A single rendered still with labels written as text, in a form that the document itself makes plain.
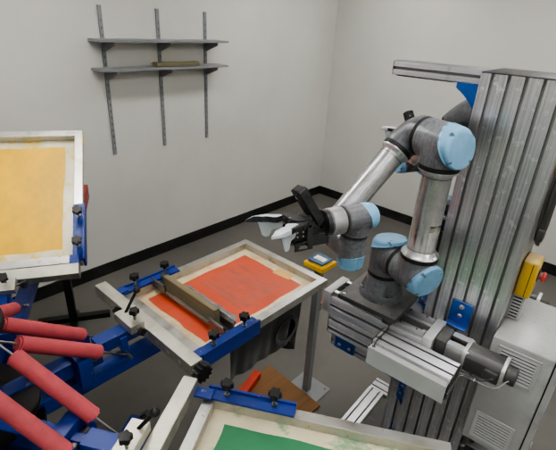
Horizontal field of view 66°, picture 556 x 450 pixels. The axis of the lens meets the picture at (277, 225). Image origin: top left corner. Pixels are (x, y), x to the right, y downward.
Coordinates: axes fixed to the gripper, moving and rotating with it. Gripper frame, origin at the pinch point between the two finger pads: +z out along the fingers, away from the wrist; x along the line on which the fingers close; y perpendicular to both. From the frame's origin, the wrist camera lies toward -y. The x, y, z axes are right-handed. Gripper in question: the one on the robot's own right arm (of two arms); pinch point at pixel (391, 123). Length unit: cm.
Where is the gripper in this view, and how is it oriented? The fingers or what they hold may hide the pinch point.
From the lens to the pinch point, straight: 238.2
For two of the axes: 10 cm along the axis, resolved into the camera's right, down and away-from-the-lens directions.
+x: 9.1, -2.6, 3.3
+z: -4.2, -4.1, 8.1
